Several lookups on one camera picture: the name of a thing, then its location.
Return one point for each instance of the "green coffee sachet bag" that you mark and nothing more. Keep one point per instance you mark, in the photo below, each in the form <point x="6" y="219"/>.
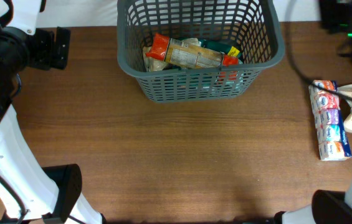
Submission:
<point x="219" y="46"/>

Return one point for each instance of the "grey plastic basket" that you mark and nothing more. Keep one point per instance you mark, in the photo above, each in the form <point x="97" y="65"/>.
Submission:
<point x="250" y="26"/>

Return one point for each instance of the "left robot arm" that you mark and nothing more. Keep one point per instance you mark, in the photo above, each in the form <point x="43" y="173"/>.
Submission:
<point x="29" y="191"/>

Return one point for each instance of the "tissue multipack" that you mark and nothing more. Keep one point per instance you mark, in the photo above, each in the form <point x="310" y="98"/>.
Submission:
<point x="333" y="143"/>

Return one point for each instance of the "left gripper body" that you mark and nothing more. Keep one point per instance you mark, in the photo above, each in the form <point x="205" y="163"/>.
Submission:
<point x="62" y="47"/>

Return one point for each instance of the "beige paper pouch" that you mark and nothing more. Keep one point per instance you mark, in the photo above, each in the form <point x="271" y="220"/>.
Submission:
<point x="154" y="65"/>

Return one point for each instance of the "orange spaghetti packet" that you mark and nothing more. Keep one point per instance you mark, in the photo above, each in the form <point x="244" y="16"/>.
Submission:
<point x="182" y="54"/>

